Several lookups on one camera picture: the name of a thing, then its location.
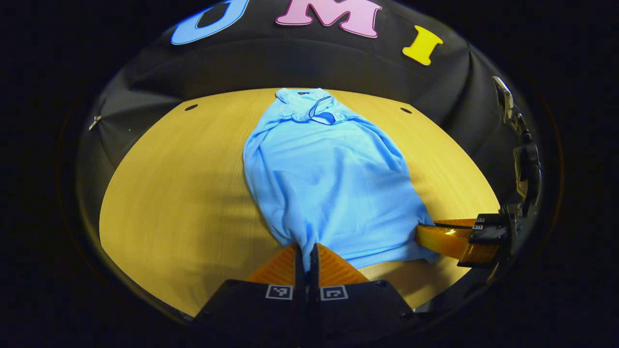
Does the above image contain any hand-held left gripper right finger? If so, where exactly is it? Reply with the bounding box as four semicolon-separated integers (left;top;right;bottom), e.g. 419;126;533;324
309;243;416;339

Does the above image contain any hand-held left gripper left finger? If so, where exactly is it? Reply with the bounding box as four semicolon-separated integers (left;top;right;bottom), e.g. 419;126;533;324
195;243;308;339

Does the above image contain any light blue T-shirt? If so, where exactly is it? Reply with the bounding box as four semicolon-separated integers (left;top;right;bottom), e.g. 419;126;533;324
243;87;441;272

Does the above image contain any black backdrop cloth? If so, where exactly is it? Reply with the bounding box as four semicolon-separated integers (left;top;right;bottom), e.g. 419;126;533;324
75;0;537;232

